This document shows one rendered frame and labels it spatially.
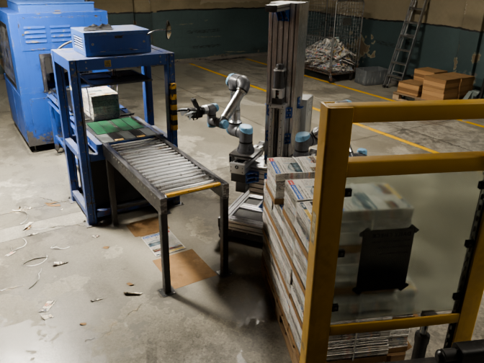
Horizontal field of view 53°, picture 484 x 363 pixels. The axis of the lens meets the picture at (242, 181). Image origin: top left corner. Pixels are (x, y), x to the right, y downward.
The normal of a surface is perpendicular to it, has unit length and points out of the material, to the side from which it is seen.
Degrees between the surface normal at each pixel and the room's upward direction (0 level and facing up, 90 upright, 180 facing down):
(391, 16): 90
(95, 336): 0
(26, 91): 90
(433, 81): 91
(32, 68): 90
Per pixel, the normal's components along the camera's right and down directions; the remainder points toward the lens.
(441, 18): -0.85, 0.20
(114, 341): 0.01, -0.91
